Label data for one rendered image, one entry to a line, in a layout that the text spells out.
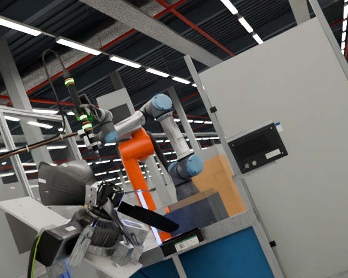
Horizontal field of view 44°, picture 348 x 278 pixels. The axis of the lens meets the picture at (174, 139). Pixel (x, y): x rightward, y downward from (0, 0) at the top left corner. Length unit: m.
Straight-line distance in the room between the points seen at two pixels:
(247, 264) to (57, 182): 1.10
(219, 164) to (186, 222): 7.37
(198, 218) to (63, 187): 0.95
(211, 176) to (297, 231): 6.34
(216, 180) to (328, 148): 6.43
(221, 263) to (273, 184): 1.49
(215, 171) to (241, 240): 7.63
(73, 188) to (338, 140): 2.43
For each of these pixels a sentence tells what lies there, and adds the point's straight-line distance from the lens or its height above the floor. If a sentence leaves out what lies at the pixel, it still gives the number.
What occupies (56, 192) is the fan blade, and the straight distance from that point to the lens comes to 1.89.
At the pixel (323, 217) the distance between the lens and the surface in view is 3.80.
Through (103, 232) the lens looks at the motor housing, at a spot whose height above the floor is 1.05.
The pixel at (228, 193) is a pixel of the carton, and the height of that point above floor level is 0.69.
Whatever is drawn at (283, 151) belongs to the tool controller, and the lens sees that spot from 2.29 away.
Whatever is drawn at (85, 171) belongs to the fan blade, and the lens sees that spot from 2.19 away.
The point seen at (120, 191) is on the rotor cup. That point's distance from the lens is 2.04.
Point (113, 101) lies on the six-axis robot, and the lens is 6.11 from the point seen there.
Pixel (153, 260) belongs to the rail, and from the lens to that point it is 2.49.
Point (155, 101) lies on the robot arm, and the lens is 2.57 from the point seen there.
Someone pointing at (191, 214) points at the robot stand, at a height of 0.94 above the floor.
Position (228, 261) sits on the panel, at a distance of 2.41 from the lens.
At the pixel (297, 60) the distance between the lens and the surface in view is 3.83.
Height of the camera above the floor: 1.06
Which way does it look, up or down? 7 degrees up
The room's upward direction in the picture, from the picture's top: 23 degrees counter-clockwise
